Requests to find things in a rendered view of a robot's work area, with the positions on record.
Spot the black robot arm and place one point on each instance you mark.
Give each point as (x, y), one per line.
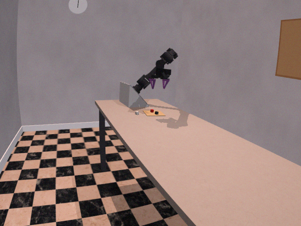
(158, 71)

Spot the tan mat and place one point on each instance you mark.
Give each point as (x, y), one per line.
(148, 113)

